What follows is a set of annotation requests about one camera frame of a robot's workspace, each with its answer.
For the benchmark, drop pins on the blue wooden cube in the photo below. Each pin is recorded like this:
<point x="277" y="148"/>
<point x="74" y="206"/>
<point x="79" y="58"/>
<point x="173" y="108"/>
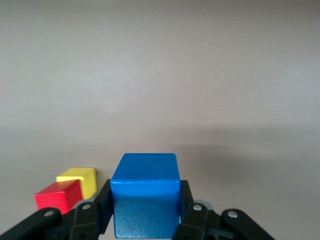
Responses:
<point x="145" y="187"/>

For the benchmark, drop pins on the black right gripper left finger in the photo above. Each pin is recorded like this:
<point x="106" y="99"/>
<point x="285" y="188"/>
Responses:
<point x="85" y="220"/>

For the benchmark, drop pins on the red wooden cube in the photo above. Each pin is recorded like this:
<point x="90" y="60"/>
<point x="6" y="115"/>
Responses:
<point x="57" y="197"/>

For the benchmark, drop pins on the yellow wooden cube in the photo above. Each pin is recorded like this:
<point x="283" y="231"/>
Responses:
<point x="87" y="180"/>

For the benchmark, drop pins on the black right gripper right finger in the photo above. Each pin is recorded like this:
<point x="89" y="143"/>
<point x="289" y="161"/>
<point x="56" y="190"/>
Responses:
<point x="197" y="222"/>

